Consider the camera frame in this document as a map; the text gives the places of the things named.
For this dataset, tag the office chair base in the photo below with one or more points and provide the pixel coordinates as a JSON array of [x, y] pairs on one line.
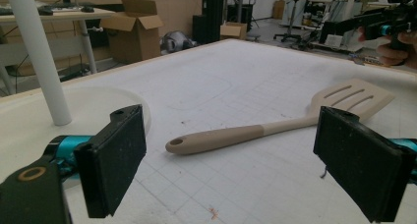
[[288, 30]]

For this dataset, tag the black cabinet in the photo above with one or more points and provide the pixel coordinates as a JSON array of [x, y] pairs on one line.
[[208, 14]]

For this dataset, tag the grey helmet-like object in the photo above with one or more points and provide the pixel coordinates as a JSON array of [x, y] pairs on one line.
[[175, 41]]

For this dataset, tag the large open cardboard box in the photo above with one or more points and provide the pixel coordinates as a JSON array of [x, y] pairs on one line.
[[135, 30]]

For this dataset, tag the beige slotted spatula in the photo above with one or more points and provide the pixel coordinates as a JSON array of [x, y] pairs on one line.
[[262, 125]]

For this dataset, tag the small cardboard box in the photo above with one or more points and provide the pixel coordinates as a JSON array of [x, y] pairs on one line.
[[233, 30]]

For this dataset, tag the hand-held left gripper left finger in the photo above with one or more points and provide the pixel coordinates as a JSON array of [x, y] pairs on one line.
[[111, 158]]

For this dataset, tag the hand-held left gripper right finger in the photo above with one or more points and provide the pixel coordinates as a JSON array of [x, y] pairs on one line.
[[360, 161]]

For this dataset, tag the white stand with round base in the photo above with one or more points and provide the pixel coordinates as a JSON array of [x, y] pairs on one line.
[[42, 63]]

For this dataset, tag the wooden desk with white legs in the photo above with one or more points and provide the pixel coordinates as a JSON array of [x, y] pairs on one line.
[[49, 27]]

